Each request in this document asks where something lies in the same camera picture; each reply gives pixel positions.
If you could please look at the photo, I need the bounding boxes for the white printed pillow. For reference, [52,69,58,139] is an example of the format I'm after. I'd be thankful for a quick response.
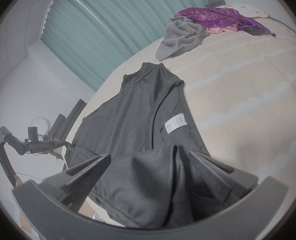
[217,4,270,18]

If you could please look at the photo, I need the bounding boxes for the small black garment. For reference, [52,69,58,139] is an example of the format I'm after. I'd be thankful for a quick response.
[247,27,270,36]

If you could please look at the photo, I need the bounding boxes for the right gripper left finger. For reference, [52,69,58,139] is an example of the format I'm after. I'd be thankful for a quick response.
[42,153,111,211]

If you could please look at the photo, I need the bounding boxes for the grey garment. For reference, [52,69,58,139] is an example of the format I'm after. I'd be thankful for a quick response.
[155,17,210,62]

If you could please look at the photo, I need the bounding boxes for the black top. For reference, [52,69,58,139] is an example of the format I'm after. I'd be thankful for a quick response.
[64,62,246,229]

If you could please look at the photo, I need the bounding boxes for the purple satin garment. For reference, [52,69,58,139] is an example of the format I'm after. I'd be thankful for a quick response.
[175,7,277,38]

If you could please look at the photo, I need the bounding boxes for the round white-framed mirror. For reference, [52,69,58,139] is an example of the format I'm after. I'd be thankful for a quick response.
[31,117,50,134]

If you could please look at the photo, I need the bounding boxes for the bed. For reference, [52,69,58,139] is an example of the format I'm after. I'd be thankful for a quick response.
[63,0,296,225]

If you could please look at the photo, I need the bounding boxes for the blue-green curtain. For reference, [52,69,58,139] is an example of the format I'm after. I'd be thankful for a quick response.
[41,0,139,92]
[62,0,214,57]

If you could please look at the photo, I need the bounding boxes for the pink garment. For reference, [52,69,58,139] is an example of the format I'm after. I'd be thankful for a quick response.
[206,25,238,34]

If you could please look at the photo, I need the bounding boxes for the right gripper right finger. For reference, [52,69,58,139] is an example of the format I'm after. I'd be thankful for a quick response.
[189,151,259,204]

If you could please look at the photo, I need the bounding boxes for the black chest of drawers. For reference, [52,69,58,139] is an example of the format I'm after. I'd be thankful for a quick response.
[63,99,88,140]

